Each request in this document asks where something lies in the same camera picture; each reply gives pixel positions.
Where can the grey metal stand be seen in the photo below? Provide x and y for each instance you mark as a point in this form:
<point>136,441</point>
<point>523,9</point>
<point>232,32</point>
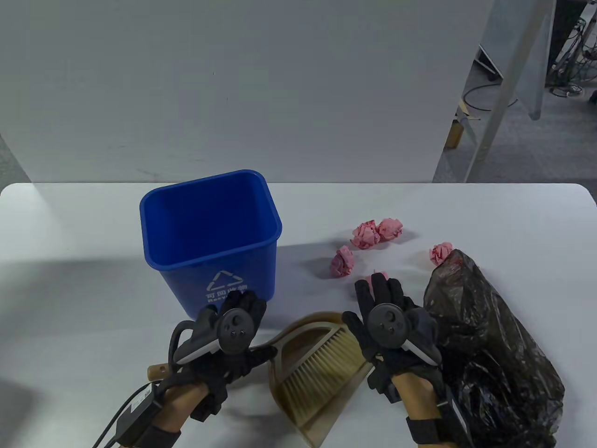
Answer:
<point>498,112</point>

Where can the person's left forearm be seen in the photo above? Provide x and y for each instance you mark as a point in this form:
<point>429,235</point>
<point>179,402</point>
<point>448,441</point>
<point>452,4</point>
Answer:
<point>184,403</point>

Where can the group of pink paper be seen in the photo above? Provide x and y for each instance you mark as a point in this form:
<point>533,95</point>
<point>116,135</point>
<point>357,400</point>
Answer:
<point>366,234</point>

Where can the white partition board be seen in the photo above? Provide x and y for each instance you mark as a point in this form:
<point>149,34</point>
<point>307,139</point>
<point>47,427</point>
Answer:
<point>233,93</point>

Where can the white table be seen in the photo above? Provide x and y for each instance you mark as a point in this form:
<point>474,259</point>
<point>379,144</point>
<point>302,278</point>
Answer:
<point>70,303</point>

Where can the person's right hand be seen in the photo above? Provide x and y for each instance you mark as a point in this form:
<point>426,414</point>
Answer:
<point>357,329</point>

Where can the black plastic garbage bag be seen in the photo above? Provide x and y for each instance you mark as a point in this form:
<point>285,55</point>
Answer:
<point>494,354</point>

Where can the person's right forearm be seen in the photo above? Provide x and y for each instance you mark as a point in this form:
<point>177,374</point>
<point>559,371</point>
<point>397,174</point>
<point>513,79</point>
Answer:
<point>415,396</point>

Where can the beige plastic dustpan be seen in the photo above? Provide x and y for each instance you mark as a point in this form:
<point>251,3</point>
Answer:
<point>298,345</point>

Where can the blue recycling bin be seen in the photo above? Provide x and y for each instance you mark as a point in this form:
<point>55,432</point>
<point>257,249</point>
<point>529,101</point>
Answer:
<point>210,219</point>

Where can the small wooden block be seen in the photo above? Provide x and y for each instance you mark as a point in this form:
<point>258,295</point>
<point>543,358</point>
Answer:
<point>453,135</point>

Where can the grey handheld controller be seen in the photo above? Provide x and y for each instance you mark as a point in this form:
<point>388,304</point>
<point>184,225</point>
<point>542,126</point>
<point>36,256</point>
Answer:
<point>233,326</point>
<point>386,324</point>

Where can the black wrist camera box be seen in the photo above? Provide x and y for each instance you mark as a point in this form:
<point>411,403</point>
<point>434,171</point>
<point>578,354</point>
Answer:
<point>454,420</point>
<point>137,410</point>

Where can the person's left hand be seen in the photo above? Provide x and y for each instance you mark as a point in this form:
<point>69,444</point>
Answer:
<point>219,380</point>

